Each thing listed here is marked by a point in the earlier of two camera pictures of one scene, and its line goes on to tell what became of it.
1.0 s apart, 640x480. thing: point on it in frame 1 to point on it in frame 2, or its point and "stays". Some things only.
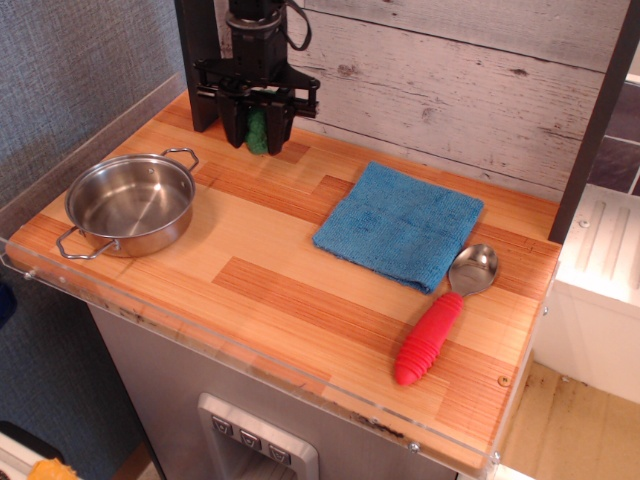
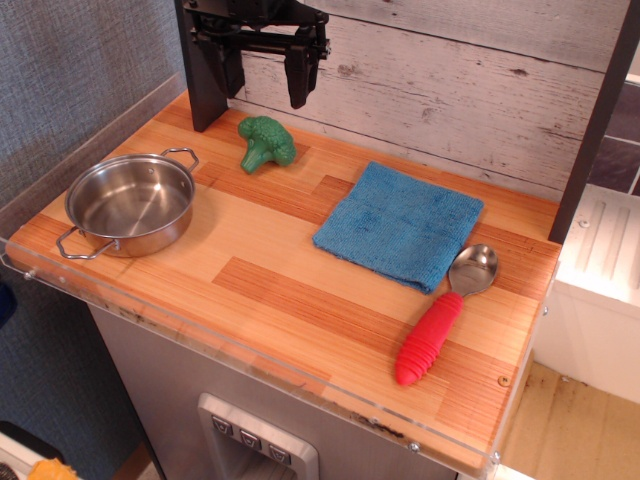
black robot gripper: (258, 78) to (272, 25)
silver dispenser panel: (247, 448) stays
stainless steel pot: (138, 204) stays
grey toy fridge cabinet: (204, 417) stays
